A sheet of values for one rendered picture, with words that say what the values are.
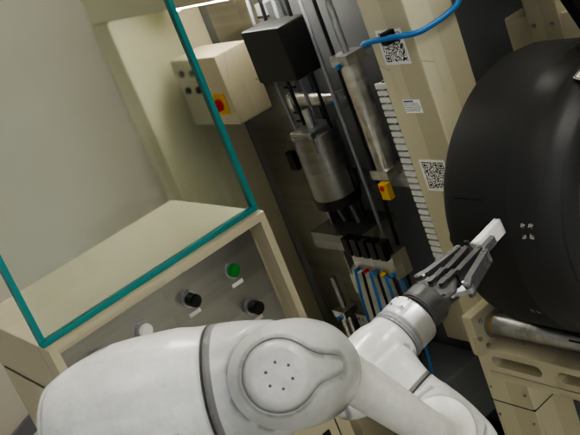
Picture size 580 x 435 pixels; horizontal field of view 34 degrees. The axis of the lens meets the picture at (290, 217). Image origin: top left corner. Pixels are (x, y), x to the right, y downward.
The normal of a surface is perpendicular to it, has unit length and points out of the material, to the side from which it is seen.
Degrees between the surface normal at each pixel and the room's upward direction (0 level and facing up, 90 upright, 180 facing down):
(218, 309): 90
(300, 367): 61
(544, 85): 23
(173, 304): 90
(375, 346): 37
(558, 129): 55
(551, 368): 90
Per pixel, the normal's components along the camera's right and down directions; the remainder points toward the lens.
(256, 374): 0.03, -0.16
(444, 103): 0.60, 0.07
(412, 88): -0.72, 0.48
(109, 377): -0.32, -0.54
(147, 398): -0.22, -0.22
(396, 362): 0.26, -0.49
